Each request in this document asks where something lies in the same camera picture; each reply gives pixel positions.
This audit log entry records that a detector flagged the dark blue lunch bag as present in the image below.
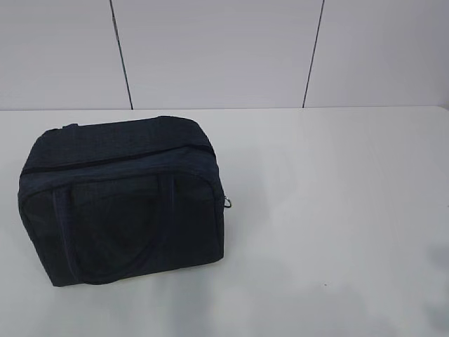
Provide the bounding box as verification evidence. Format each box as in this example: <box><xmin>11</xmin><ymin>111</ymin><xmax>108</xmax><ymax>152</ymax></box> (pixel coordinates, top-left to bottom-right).
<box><xmin>18</xmin><ymin>116</ymin><xmax>231</xmax><ymax>287</ymax></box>

